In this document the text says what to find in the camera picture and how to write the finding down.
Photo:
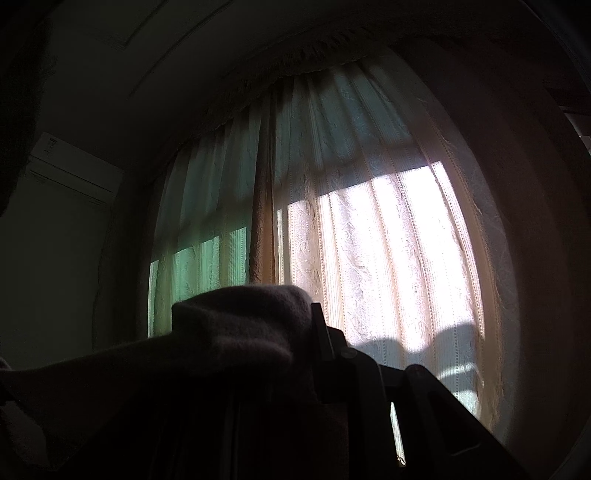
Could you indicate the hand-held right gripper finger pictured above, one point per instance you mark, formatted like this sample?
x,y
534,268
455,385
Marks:
x,y
323,350

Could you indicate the mauve knit sweater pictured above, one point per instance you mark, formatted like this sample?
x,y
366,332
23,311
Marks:
x,y
231,332

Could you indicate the sheer white lace curtain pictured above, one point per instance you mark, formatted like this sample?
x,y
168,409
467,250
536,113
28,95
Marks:
x,y
369,240

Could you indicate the white air conditioner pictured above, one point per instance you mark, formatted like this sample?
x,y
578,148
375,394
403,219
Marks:
x,y
69,170

